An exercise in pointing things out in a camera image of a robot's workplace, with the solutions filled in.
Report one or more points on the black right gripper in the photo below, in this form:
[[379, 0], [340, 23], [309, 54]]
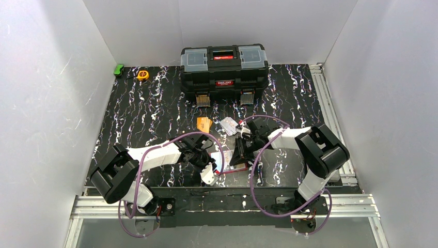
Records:
[[241, 150]]

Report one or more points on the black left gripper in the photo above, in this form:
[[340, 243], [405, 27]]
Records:
[[202, 161]]

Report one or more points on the red leather card holder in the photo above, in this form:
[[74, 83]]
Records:
[[227, 168]]

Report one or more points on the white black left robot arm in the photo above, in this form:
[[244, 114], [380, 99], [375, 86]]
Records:
[[117, 175]]

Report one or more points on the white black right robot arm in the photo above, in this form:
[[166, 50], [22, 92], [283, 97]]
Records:
[[323, 152]]

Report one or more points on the silver credit card stack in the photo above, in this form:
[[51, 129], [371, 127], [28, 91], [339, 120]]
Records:
[[229, 125]]

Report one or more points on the drill bit set case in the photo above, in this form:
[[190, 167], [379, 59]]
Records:
[[203, 101]]

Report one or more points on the black plastic toolbox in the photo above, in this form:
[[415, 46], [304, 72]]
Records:
[[223, 72]]

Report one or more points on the grey plastic case lid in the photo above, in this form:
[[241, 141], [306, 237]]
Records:
[[334, 176]]

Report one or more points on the orange tape measure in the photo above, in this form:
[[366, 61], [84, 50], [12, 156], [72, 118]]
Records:
[[143, 75]]

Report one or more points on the green small object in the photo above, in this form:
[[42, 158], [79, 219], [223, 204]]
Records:
[[118, 71]]

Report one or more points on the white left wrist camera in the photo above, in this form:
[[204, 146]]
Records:
[[208, 176]]

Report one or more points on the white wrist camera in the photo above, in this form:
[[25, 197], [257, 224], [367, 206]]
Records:
[[208, 176], [243, 130]]

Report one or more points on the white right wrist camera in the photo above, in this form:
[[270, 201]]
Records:
[[243, 130]]

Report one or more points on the black base rail with bracket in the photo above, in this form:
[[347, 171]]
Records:
[[181, 207]]

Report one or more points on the aluminium frame rail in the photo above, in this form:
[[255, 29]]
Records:
[[352, 201]]

